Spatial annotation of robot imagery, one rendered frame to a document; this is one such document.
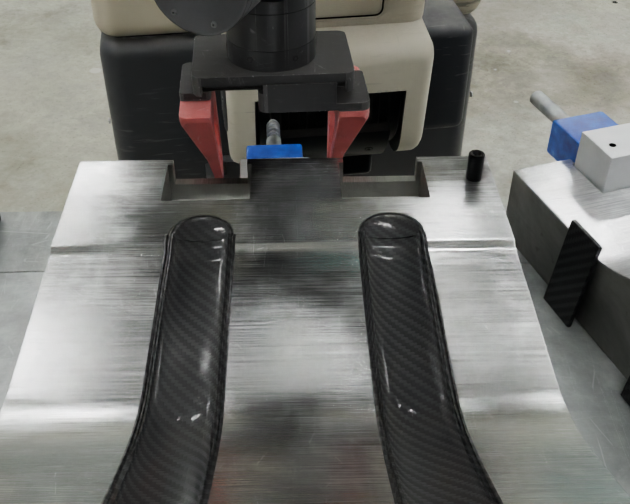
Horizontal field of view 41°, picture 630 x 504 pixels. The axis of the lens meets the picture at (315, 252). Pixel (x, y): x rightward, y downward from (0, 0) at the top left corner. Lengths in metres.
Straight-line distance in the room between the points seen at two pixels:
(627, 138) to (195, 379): 0.35
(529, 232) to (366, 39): 0.37
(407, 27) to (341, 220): 0.47
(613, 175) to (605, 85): 2.07
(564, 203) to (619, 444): 0.16
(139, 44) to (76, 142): 1.16
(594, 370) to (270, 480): 0.27
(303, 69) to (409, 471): 0.28
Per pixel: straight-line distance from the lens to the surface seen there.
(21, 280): 0.62
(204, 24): 0.46
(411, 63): 0.91
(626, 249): 0.56
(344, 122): 0.55
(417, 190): 0.55
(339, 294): 0.44
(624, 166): 0.60
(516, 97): 2.53
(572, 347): 0.56
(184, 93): 0.56
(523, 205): 0.61
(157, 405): 0.40
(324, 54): 0.56
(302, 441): 0.37
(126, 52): 1.20
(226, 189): 0.55
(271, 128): 0.68
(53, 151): 2.31
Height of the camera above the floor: 1.18
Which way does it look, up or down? 39 degrees down
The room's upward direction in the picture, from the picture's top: straight up
